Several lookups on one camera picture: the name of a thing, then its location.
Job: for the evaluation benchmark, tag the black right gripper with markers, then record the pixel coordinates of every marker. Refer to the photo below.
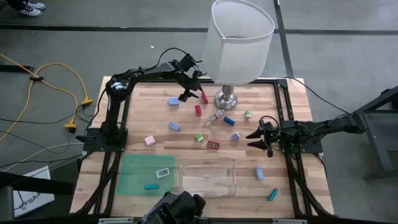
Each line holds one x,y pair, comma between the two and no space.
273,135

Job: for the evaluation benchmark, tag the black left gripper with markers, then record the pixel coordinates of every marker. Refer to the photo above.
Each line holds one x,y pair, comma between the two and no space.
191,81

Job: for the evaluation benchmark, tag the red plastic bar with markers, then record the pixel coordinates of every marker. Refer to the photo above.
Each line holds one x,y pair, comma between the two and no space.
204,97

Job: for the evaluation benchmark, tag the red wall charger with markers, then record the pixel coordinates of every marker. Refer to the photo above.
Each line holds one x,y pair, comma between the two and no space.
198,110

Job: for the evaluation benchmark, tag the large blue three-port charger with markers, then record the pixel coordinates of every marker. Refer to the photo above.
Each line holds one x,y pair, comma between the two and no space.
174,101

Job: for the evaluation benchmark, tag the green wall charger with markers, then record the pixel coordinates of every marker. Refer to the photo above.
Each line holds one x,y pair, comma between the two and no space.
247,114
199,137

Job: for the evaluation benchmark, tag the blue plastic block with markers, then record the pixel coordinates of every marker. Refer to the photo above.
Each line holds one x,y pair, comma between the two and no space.
229,120

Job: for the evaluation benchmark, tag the red digital clock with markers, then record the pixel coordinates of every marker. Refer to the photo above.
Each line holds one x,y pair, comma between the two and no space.
213,145

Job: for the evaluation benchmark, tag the teal plastic bar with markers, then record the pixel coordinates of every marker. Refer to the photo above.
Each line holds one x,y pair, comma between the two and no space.
151,187
273,194

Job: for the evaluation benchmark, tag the pink wall charger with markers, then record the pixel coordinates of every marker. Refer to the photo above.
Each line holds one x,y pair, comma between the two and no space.
150,140

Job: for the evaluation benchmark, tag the white digital clock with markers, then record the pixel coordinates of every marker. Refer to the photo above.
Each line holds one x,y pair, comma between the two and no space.
162,172

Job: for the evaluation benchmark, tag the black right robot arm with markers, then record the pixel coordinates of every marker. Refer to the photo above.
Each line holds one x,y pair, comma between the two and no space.
326,127

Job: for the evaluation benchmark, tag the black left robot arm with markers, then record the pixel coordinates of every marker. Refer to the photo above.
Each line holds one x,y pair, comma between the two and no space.
149,72

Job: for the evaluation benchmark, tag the white shade silver table lamp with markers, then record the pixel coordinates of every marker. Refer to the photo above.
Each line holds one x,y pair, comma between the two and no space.
236,46

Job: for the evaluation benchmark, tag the clear plastic bin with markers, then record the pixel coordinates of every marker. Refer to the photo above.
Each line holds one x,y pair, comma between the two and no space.
206,186

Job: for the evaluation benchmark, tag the green cutting mat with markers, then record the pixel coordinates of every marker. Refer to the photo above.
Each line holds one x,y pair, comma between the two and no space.
136,174

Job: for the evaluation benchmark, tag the black bulky object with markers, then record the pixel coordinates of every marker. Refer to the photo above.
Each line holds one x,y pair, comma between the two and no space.
174,207

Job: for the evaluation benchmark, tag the black metal side stand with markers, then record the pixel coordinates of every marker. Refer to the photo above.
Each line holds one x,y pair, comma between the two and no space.
379,140

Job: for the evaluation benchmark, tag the black flat bar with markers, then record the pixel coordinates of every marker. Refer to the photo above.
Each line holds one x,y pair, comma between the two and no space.
15,68

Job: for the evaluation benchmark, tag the person's shoe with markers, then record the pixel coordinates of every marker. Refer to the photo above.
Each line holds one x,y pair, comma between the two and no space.
35,4
29,12

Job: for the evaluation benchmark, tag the black metal beam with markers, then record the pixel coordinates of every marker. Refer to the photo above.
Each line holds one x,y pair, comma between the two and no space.
31,183

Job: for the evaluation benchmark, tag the white printed sign board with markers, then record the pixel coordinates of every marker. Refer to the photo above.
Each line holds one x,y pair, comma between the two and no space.
31,199

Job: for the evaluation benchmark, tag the person's leg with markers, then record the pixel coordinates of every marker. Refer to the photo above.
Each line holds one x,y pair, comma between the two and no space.
15,3

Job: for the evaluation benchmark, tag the black aluminium table frame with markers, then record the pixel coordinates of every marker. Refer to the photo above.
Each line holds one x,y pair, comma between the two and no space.
202,81

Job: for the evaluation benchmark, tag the purple wall charger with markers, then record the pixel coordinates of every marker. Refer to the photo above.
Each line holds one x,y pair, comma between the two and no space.
236,136

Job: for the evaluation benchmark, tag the pale blue wall charger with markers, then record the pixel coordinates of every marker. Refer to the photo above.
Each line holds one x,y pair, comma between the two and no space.
259,173

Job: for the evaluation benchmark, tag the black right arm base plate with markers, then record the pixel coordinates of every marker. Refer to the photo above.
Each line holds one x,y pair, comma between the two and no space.
311,147

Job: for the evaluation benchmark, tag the silver metal bracket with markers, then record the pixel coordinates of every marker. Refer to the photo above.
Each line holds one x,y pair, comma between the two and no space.
115,221
289,221

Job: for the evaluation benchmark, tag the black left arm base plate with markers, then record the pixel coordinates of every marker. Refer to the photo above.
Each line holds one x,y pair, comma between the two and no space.
93,141

